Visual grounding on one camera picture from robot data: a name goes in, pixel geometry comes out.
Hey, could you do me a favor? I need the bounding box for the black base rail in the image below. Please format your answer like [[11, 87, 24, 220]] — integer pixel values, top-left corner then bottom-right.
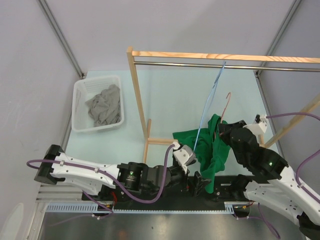
[[82, 175, 271, 211]]

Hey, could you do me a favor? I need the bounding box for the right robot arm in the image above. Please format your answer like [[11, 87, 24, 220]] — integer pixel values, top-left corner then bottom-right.
[[218, 118, 320, 240]]

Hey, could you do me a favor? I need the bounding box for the white plastic basket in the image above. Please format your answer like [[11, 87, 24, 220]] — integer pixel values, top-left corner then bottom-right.
[[71, 75, 125, 133]]

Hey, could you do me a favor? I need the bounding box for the white cable duct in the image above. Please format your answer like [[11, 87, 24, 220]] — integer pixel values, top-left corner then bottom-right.
[[44, 201, 237, 215]]

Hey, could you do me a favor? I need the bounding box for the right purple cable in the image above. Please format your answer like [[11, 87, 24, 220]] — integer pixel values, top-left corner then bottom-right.
[[266, 112, 320, 203]]

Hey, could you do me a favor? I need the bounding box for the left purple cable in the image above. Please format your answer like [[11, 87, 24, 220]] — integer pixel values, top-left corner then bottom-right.
[[26, 142, 177, 205]]

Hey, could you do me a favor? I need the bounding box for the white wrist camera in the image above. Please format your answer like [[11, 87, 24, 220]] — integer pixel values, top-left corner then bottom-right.
[[173, 141, 197, 174], [243, 114, 268, 136]]

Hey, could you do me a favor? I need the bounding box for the wooden clothes rack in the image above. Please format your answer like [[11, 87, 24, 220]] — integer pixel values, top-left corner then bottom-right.
[[126, 46, 320, 163]]

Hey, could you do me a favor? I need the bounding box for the green t shirt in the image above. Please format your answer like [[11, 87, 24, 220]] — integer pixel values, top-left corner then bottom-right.
[[172, 114, 231, 194]]

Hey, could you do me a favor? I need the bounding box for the pink wire hanger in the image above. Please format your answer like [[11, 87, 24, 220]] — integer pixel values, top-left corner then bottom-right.
[[213, 92, 232, 140]]

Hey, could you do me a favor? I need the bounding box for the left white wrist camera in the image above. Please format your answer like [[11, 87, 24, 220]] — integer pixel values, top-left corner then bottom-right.
[[173, 141, 197, 174]]

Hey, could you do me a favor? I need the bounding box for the grey t shirt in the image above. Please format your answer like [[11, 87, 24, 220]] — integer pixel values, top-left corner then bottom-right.
[[85, 84, 122, 127]]

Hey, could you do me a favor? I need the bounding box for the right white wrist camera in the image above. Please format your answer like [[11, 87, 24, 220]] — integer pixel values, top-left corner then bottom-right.
[[243, 114, 268, 136]]

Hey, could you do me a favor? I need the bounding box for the purple cable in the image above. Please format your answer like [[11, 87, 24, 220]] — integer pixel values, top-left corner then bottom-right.
[[26, 142, 177, 205], [266, 112, 320, 203]]

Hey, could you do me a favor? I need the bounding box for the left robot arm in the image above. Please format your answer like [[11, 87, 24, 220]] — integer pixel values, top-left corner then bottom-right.
[[27, 141, 212, 204]]

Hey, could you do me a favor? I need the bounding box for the blue wire hanger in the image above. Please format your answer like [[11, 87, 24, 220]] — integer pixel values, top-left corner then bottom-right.
[[193, 61, 226, 151]]

